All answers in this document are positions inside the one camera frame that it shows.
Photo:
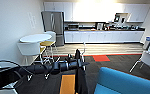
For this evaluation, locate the dark picture frame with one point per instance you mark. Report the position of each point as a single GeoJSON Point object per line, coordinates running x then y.
{"type": "Point", "coordinates": [100, 26]}

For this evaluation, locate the white hanger with black shirt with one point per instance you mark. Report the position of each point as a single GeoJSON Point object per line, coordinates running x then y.
{"type": "Point", "coordinates": [83, 57]}

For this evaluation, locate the steel refrigerator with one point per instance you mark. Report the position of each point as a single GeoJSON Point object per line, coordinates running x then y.
{"type": "Point", "coordinates": [52, 23]}

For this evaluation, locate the white round high table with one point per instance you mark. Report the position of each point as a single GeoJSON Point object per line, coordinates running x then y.
{"type": "Point", "coordinates": [34, 38]}

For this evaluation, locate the yellow bar stool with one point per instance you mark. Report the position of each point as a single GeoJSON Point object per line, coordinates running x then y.
{"type": "Point", "coordinates": [47, 43]}

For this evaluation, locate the white wall papers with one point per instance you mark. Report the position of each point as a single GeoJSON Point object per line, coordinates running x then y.
{"type": "Point", "coordinates": [32, 18]}

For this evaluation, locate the white bar stool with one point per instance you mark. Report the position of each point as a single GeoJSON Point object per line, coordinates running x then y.
{"type": "Point", "coordinates": [52, 35]}

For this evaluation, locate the white upper kitchen cabinets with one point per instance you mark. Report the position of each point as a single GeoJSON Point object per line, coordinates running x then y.
{"type": "Point", "coordinates": [57, 6]}

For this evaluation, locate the blue sofa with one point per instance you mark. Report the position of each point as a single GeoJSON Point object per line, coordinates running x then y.
{"type": "Point", "coordinates": [124, 81]}

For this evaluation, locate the white kitchen counter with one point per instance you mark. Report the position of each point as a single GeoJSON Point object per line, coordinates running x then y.
{"type": "Point", "coordinates": [104, 36]}

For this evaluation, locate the steel microwave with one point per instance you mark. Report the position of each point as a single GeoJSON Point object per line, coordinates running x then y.
{"type": "Point", "coordinates": [73, 26]}

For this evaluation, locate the black t-shirt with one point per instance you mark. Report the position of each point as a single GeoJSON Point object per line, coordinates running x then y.
{"type": "Point", "coordinates": [80, 80]}

